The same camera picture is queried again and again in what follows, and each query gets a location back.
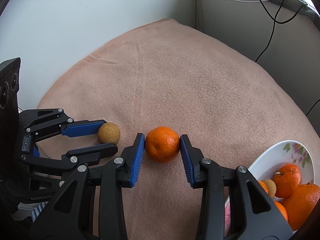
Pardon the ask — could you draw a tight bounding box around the brown longan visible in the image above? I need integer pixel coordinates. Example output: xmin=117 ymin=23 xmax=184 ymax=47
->
xmin=97 ymin=122 xmax=120 ymax=144
xmin=263 ymin=179 xmax=277 ymax=198

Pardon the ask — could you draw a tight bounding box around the tiny kumquat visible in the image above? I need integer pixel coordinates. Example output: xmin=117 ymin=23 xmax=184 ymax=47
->
xmin=258 ymin=181 xmax=268 ymax=194

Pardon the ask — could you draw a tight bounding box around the bumpy large mandarin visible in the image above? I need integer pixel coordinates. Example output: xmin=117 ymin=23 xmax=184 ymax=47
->
xmin=281 ymin=183 xmax=320 ymax=231

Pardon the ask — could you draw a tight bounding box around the medium mandarin front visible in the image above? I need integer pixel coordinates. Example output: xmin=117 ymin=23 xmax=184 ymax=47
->
xmin=272 ymin=164 xmax=302 ymax=198

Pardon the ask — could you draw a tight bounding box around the medium mandarin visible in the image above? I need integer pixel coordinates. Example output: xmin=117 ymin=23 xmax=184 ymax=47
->
xmin=272 ymin=164 xmax=302 ymax=198
xmin=145 ymin=126 xmax=180 ymax=163

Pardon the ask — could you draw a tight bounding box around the smooth large orange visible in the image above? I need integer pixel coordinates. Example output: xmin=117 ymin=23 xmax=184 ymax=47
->
xmin=274 ymin=202 xmax=288 ymax=222

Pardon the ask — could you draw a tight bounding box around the floral white plate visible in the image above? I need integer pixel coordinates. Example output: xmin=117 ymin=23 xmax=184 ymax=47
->
xmin=223 ymin=140 xmax=315 ymax=238

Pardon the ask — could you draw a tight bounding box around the pink towel cloth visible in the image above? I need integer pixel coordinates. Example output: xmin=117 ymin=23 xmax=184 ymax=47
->
xmin=38 ymin=20 xmax=319 ymax=239

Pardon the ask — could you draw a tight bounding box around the white panel board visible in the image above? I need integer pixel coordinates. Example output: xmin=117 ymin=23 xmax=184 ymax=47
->
xmin=1 ymin=0 xmax=195 ymax=109

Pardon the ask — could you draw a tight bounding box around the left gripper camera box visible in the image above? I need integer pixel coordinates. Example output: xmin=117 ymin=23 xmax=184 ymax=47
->
xmin=1 ymin=57 xmax=21 ymax=142

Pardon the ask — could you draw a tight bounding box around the black cable right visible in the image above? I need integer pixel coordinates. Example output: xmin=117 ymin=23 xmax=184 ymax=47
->
xmin=305 ymin=100 xmax=320 ymax=117

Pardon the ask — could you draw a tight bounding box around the black cable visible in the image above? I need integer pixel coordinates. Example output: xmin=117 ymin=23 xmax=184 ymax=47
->
xmin=305 ymin=100 xmax=320 ymax=117
xmin=248 ymin=0 xmax=308 ymax=63

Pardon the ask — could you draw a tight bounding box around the black cable left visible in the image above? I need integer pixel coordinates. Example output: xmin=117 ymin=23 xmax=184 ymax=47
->
xmin=248 ymin=0 xmax=308 ymax=63

